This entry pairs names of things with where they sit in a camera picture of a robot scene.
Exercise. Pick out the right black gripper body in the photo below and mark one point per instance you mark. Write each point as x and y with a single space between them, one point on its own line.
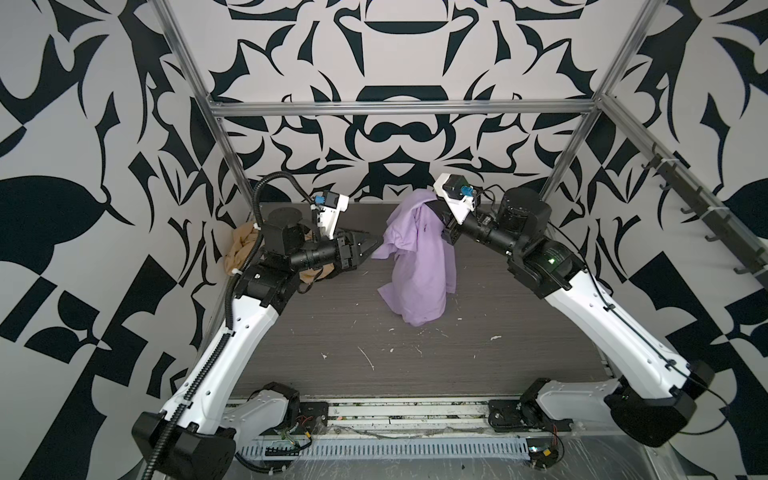
482 229

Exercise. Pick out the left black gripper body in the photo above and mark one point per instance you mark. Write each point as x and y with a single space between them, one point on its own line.
317 254

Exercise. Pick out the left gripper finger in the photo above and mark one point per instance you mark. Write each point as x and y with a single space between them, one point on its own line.
366 239
362 251

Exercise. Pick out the purple cloth shirt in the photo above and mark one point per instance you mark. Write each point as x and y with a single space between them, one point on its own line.
424 271

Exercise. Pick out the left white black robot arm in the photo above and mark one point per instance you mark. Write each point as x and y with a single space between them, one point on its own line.
194 435

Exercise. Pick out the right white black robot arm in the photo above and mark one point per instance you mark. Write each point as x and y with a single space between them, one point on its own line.
654 396

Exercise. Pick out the tan cloth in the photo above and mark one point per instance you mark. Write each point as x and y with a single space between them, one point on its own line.
244 240

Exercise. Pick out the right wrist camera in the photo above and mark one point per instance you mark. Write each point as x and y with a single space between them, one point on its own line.
459 195

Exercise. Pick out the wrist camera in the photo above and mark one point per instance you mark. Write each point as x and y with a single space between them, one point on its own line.
326 209
459 195

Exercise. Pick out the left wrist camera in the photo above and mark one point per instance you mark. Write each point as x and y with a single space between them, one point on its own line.
326 209

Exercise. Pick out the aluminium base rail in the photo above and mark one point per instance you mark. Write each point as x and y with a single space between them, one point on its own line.
408 415

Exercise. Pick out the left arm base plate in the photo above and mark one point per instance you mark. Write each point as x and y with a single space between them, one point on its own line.
305 415

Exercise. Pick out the aluminium frame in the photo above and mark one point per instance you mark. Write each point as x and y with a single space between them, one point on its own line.
603 102

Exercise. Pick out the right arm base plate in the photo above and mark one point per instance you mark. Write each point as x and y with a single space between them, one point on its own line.
517 416

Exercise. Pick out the white slotted cable duct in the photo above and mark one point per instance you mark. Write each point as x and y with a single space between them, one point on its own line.
507 448

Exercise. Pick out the black wall hook rack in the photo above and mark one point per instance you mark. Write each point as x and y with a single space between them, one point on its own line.
701 203

